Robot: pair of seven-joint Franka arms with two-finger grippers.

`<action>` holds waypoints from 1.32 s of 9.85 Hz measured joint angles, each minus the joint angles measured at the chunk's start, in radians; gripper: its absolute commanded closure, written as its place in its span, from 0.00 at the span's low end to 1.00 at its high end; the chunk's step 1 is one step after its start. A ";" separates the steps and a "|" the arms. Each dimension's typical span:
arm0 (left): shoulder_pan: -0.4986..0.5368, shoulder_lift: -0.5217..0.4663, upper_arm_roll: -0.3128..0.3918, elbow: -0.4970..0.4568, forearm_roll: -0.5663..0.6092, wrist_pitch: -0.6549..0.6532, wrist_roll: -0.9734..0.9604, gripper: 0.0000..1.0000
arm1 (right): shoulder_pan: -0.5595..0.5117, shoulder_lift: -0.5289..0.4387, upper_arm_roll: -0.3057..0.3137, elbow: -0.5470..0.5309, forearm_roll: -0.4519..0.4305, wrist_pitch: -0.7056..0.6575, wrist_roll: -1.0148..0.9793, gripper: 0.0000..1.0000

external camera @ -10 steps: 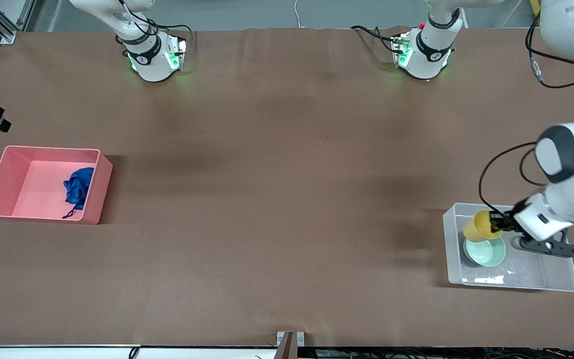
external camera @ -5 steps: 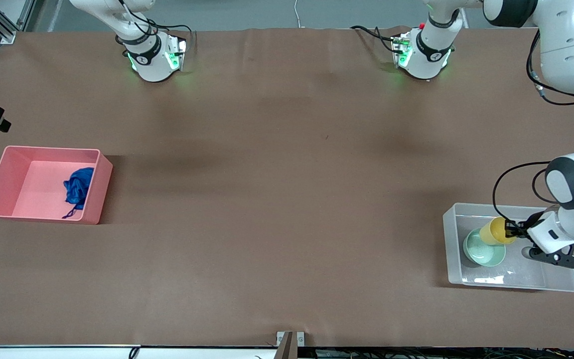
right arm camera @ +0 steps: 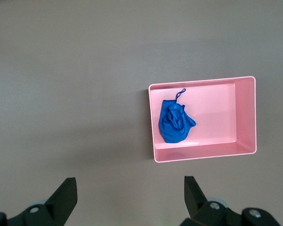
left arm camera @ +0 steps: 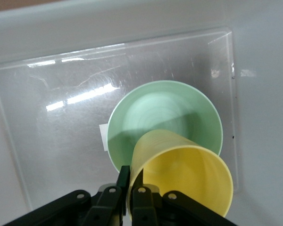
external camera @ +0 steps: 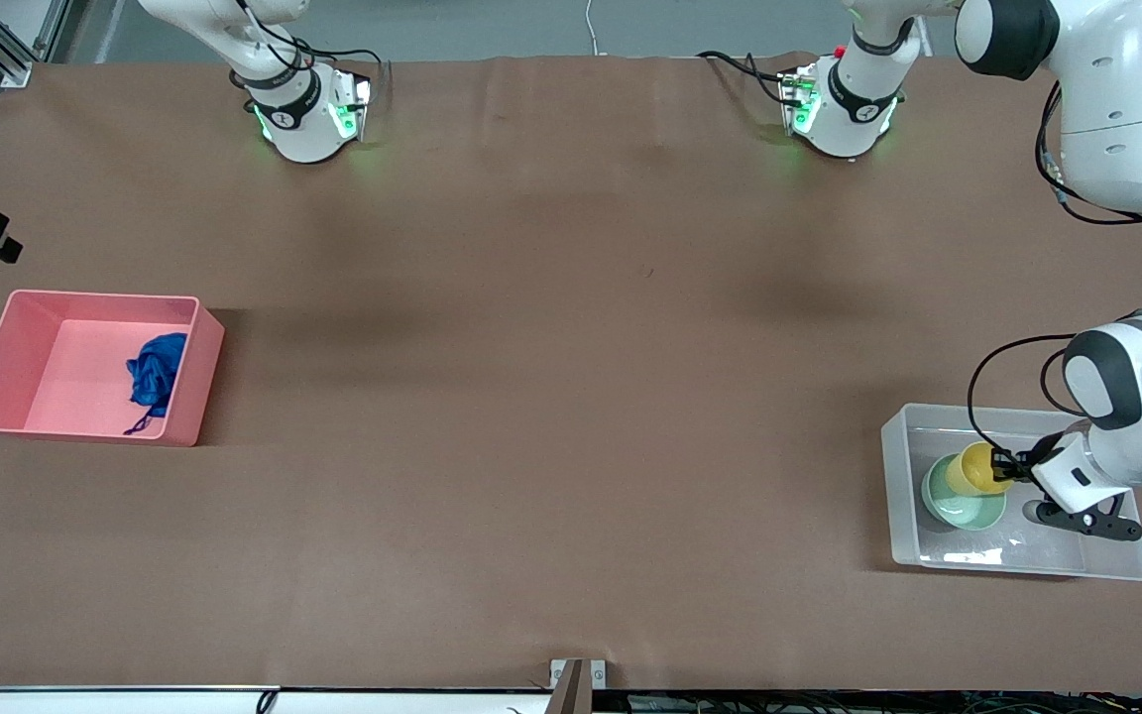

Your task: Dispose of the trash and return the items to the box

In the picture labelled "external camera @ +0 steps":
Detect yellow plastic cup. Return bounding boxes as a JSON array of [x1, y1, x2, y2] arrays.
[[946, 442, 1017, 498]]

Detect mint green bowl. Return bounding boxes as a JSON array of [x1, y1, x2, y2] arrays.
[[920, 453, 1009, 532]]

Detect blue cloth bag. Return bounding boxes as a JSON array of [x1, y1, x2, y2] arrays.
[[124, 332, 189, 437]]

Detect clear plastic box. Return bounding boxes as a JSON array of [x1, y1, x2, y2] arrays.
[[880, 403, 1142, 582]]

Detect pink plastic box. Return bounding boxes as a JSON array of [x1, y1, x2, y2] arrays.
[[0, 290, 226, 447]]

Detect brown table cover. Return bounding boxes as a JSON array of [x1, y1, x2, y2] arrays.
[[0, 52, 1142, 692]]

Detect black right arm base cable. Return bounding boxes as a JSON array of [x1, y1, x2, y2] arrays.
[[232, 0, 392, 95]]

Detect black arm base cable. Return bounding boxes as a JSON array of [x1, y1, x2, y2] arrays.
[[232, 0, 392, 95], [697, 49, 792, 106]]

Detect black left arm base cable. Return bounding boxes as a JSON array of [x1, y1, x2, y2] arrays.
[[697, 49, 792, 106]]

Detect metal table edge bracket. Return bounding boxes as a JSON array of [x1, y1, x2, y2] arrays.
[[549, 658, 608, 714]]

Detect white table edge rail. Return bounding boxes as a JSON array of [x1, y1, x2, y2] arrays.
[[0, 685, 554, 714]]

